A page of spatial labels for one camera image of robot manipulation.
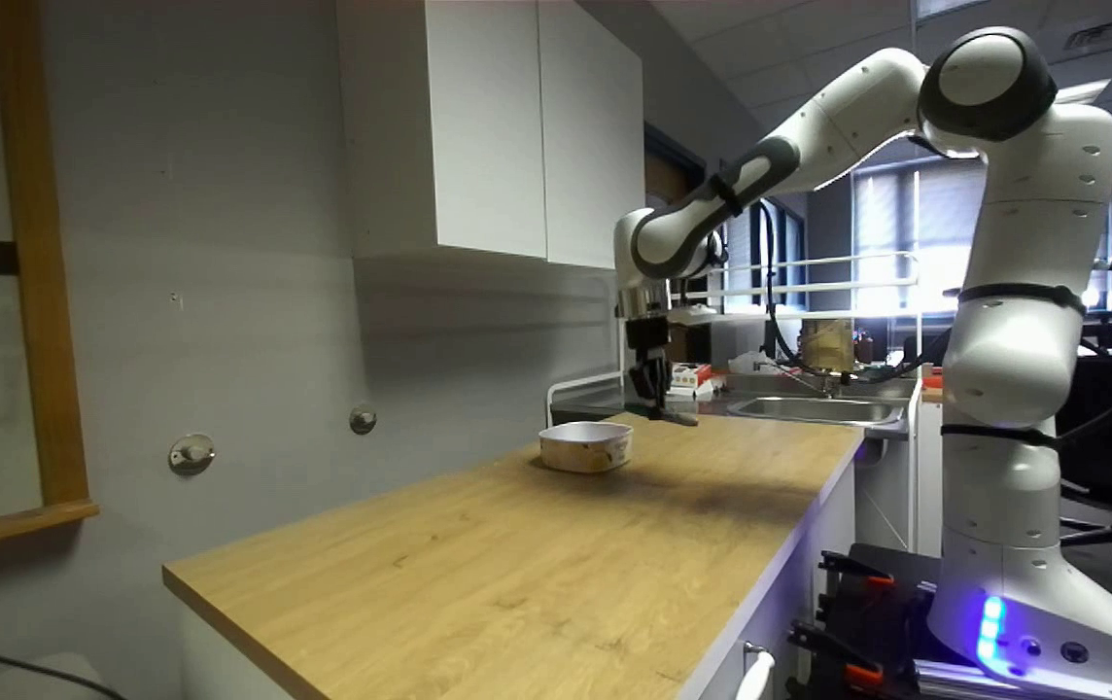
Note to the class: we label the white round bowl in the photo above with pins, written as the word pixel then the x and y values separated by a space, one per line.
pixel 583 445

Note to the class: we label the small wall outlet fitting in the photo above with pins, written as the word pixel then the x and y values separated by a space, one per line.
pixel 192 454

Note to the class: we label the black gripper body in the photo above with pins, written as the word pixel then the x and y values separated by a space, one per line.
pixel 651 343

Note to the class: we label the round metal wall fitting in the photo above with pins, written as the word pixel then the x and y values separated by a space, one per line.
pixel 362 423

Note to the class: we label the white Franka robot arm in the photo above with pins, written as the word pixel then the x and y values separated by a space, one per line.
pixel 1024 365

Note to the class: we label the stainless steel sink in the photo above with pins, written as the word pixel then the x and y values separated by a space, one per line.
pixel 792 406

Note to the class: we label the white framed window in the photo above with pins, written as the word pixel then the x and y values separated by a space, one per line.
pixel 906 239

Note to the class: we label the red and black clamp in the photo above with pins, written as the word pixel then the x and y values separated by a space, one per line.
pixel 872 580
pixel 840 664

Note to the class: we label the black clip on whiteboard frame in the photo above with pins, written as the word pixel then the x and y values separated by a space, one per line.
pixel 5 257

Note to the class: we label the white wall cabinet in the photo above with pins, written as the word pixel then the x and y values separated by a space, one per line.
pixel 502 132

